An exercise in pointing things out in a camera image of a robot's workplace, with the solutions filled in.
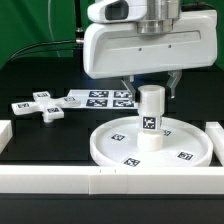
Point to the white fence block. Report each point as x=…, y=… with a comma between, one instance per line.
x=216, y=133
x=5, y=133

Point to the white front fence bar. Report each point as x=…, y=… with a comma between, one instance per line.
x=103, y=180

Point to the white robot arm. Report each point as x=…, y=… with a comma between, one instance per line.
x=159, y=19

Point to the white round table top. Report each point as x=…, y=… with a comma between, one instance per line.
x=125, y=142

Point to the white cross-shaped table base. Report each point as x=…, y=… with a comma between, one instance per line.
x=50, y=108

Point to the white left fence block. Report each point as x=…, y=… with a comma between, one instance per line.
x=5, y=133

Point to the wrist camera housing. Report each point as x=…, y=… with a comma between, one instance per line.
x=109, y=11

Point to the black vertical pole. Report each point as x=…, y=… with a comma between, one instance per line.
x=78, y=20

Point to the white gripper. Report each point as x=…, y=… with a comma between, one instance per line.
x=113, y=50

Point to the white marker sheet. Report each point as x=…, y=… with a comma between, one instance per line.
x=104, y=99

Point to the white right fence block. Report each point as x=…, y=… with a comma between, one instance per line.
x=216, y=133

